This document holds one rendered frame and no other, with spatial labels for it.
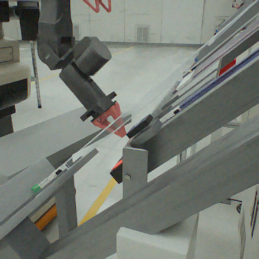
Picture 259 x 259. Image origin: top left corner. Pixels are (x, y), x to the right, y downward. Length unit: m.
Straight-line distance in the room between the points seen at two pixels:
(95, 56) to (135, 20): 9.10
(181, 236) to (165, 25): 9.31
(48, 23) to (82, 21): 9.71
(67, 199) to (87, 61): 0.66
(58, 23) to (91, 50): 0.10
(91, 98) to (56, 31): 0.16
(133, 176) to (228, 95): 0.23
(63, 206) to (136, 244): 0.94
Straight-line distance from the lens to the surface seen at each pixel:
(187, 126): 0.54
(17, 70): 1.21
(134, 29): 9.75
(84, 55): 0.65
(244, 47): 1.19
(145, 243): 0.25
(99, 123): 0.68
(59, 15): 0.69
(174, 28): 9.45
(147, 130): 0.53
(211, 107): 0.53
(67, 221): 1.22
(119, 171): 0.67
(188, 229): 0.27
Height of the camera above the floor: 0.99
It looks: 22 degrees down
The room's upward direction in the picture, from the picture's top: straight up
